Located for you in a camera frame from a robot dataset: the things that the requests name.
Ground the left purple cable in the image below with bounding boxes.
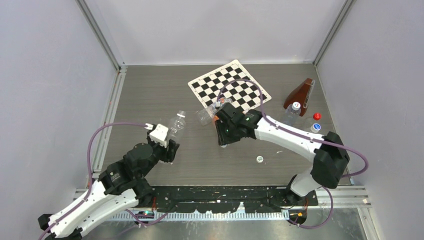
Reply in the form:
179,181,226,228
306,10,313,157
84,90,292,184
38,121,155,240

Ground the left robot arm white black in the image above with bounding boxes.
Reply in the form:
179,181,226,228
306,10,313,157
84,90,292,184
38,139,180,240

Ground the black white chessboard mat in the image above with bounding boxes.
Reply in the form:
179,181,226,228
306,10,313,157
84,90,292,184
187,59,272,112

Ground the orange crushed plastic bottle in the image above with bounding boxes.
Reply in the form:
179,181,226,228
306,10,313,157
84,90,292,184
213,115,220,123

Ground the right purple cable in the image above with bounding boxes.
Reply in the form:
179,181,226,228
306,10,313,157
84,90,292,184
215,78,369,230

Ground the clear bottle blue label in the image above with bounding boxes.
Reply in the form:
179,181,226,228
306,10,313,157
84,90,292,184
195,97,233,126

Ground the upright bottle white red cap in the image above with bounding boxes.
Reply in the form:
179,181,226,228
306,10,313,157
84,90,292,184
281,101,301,126

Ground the purple cable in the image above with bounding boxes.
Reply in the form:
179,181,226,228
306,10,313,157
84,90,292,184
215,78,369,230
38,121,155,240

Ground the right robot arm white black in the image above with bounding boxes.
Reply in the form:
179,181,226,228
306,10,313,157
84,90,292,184
215,103,350,205

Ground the white green cap front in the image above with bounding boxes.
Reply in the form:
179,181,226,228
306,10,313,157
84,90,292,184
256,155,264,163

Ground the clear plastic bottle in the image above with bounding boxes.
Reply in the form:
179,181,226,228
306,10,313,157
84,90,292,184
167,110,187,142

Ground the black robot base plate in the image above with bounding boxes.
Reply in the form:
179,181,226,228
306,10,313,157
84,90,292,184
147,185,318,214

